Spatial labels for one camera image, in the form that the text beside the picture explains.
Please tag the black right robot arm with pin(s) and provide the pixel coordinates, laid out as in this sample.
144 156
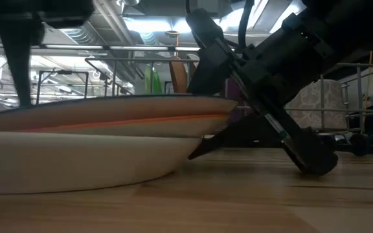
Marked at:
351 26

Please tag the silver ventilation duct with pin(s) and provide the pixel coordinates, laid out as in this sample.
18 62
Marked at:
83 35

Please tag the black metal frame stand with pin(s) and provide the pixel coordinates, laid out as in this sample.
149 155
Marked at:
64 72

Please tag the tan wooden plate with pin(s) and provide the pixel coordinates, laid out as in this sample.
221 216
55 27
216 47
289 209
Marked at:
178 79

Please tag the deep cream white plate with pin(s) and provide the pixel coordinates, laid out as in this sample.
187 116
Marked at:
76 161

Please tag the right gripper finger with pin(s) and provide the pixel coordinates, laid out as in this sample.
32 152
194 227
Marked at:
212 71
244 132

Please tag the blue striped plate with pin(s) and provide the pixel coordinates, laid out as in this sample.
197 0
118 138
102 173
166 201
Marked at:
108 111

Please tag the patterned beige bowl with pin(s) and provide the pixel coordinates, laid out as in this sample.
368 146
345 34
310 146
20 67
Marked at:
309 100

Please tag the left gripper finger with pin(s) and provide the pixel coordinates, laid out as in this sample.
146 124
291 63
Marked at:
21 64

